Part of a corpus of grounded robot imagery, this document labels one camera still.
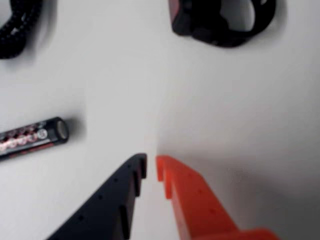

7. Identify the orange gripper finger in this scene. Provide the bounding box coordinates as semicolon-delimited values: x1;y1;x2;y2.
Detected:
156;154;280;240

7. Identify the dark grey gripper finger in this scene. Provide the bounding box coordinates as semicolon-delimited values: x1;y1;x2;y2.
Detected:
46;153;148;240

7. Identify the black AAA battery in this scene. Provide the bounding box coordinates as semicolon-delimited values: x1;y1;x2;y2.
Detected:
0;116;70;161

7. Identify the black plastic ring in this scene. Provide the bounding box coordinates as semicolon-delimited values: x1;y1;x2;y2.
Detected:
168;0;277;48

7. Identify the coiled black USB cable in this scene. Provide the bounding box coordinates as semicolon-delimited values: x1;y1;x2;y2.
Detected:
0;0;44;60

